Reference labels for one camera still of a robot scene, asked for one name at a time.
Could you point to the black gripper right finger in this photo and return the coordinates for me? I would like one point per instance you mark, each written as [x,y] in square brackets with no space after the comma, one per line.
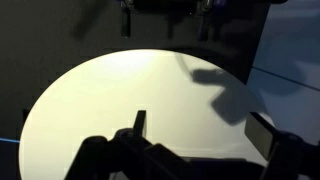
[286,156]

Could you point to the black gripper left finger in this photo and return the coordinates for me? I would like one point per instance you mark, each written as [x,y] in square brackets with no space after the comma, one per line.
[106,156]

